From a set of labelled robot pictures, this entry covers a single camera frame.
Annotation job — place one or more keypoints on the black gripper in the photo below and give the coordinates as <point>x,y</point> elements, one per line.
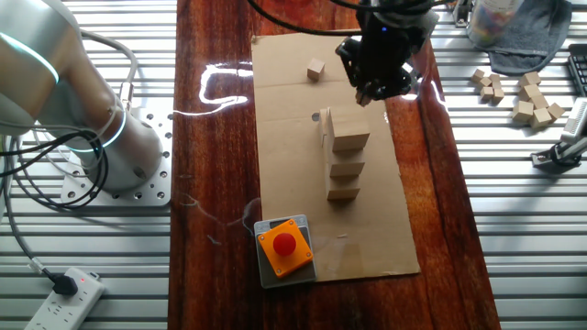
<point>383,50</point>

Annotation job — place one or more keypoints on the large wooden cube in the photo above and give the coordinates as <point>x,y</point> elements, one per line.
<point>343,189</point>
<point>346,164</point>
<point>348,133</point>
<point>323,124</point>

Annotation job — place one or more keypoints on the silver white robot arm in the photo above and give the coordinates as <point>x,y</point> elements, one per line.
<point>128,151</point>

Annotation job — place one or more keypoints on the small wooden cube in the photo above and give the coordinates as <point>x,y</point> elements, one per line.
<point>540,118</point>
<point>315,70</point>
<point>528,91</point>
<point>530,79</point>
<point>539,102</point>
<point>556,111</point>
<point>523,111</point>

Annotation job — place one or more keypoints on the tiny wooden cube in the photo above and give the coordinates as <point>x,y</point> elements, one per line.
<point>484,82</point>
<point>478,74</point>
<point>498,95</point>
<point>494,79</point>
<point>486,93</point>

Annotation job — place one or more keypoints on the brown cardboard sheet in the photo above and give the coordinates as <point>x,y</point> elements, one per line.
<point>293,220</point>

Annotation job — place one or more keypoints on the dark grey towel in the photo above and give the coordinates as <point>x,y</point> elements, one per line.
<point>536,41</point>

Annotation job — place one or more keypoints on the orange emergency stop button box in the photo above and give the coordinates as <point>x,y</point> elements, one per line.
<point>284,247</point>

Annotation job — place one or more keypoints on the reddish brown wooden board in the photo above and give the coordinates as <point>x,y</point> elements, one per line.
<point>215,206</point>

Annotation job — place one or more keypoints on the black keyboard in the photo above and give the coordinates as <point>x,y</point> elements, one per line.
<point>579,69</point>

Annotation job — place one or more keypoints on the orange emergency stop button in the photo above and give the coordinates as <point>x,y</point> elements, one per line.
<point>293,280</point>

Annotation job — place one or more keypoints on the silver robot mounting plate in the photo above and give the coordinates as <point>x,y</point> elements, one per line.
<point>158,183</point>

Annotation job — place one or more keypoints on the white power strip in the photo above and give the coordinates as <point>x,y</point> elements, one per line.
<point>69,307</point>

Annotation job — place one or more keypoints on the small dark metal bracket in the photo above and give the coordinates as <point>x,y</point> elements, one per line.
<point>462,13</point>

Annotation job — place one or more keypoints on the metal camera stand bracket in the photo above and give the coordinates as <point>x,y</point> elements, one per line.
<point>548,159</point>

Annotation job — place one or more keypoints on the silver camera on stand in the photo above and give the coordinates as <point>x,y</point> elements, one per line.
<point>577,121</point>

